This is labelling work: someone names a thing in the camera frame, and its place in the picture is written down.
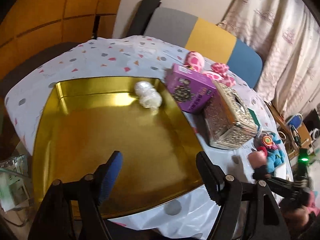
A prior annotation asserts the white fluffy soft ball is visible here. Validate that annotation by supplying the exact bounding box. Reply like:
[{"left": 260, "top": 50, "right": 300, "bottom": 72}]
[{"left": 135, "top": 81, "right": 162, "bottom": 111}]

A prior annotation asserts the pink spotted plush toy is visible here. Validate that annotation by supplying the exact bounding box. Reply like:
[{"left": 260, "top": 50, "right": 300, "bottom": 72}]
[{"left": 183, "top": 51, "right": 236, "bottom": 87}]

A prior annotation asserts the pink soft sock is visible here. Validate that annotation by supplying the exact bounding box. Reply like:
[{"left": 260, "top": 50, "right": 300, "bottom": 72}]
[{"left": 248, "top": 151, "right": 267, "bottom": 172}]

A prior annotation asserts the blue plush toy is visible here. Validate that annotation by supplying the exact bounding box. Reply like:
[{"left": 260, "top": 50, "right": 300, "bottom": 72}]
[{"left": 258, "top": 132, "right": 285, "bottom": 173}]

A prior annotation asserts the pink patterned curtain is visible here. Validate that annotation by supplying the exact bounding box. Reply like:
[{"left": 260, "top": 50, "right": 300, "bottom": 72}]
[{"left": 218, "top": 0, "right": 319, "bottom": 118}]

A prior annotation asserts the purple snack box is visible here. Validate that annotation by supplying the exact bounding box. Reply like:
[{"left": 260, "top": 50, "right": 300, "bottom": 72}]
[{"left": 165, "top": 63, "right": 216, "bottom": 113}]

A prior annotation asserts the rainbow lollipop toy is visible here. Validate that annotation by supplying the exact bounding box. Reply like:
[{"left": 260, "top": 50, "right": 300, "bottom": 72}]
[{"left": 260, "top": 134, "right": 275, "bottom": 148}]

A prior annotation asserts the silver ornate tissue box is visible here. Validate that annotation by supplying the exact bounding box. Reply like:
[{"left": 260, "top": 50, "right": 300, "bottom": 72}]
[{"left": 203, "top": 81, "right": 259, "bottom": 150}]

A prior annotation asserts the green yellow sponge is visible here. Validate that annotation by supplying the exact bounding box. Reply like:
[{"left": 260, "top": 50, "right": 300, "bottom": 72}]
[{"left": 248, "top": 108, "right": 262, "bottom": 132}]

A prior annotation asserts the wooden side table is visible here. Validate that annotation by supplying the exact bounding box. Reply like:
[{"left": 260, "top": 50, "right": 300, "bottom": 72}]
[{"left": 266, "top": 102, "right": 312, "bottom": 160}]

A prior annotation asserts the wooden cabinet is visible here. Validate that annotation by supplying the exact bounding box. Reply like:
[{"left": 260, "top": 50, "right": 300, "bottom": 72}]
[{"left": 0, "top": 0, "right": 128, "bottom": 81}]

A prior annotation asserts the gold metal tin box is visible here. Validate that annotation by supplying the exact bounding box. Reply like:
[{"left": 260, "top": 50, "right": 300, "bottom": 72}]
[{"left": 32, "top": 76, "right": 202, "bottom": 218}]

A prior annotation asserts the blue folding chair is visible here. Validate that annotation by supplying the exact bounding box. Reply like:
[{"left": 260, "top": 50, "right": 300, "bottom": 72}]
[{"left": 286, "top": 113, "right": 303, "bottom": 129}]

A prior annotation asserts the patterned plastic tablecloth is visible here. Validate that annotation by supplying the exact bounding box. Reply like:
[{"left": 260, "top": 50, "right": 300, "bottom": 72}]
[{"left": 6, "top": 36, "right": 290, "bottom": 239}]

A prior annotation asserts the grey yellow blue chair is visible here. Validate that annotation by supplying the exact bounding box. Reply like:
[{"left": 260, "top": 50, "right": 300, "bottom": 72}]
[{"left": 126, "top": 0, "right": 263, "bottom": 88}]

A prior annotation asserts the person's right hand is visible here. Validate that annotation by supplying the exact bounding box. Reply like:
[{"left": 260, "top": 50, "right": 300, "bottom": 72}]
[{"left": 279, "top": 199, "right": 319, "bottom": 235}]

